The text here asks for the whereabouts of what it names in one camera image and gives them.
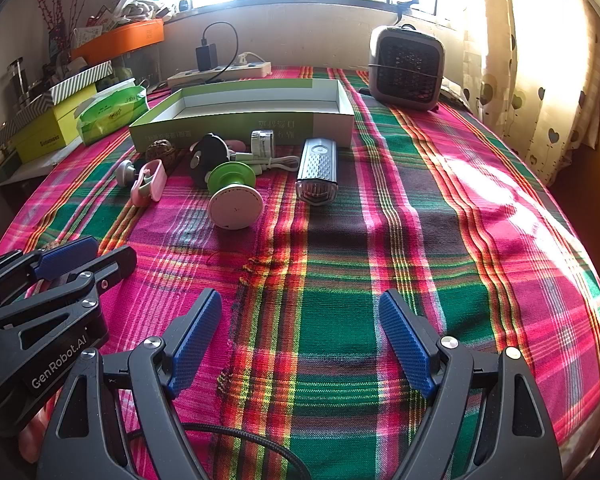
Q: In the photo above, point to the clear plastic organizer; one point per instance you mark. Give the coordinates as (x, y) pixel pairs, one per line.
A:
(140, 67)

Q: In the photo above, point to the yellow box striped lid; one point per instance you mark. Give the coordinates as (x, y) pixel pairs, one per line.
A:
(80, 82)

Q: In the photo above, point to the white plastic bags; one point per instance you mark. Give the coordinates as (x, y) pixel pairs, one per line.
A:
(137, 0)

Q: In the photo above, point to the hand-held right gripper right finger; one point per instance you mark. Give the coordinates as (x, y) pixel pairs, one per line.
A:
(405, 340)

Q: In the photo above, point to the clear glass jar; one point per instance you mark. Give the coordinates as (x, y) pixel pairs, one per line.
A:
(19, 82)

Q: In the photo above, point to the white plug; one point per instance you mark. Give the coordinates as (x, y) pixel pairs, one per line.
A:
(247, 60)

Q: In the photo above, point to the plaid pink green blanket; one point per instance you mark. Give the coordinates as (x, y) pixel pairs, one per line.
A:
(330, 285)

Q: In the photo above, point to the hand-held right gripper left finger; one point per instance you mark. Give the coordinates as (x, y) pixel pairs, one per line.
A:
(195, 340)

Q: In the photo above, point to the orange box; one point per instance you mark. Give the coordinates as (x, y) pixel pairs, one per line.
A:
(120, 40)

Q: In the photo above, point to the small dark windowsill object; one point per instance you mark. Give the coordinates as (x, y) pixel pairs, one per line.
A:
(185, 4)

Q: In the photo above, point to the black round disc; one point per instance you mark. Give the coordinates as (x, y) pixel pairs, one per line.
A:
(205, 157)

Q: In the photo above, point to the grey desktop heater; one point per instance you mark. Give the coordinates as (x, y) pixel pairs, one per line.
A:
(405, 67)

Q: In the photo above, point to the green white cardboard box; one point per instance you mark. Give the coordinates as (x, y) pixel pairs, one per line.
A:
(260, 102)

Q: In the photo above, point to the heart print curtain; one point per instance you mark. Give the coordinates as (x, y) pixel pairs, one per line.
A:
(540, 85)

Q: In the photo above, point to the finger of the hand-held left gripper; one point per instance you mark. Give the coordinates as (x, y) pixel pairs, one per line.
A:
(65, 255)
(115, 262)

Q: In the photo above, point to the white power strip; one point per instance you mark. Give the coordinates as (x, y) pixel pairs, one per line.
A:
(220, 74)

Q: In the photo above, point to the green tissue pack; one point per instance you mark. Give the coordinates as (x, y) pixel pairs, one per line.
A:
(112, 112)

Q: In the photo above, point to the black charger adapter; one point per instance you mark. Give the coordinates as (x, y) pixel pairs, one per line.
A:
(207, 57)

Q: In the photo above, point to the textured bike light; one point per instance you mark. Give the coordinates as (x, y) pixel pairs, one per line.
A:
(317, 165)

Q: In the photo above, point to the white knob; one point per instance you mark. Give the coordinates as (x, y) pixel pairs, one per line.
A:
(125, 172)

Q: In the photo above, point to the brown walnut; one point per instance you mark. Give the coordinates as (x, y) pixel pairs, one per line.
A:
(159, 151)

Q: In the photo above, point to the dried flower branches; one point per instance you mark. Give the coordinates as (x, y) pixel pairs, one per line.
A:
(55, 5)

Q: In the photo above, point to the white round disc green base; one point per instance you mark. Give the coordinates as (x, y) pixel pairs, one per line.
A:
(235, 207)

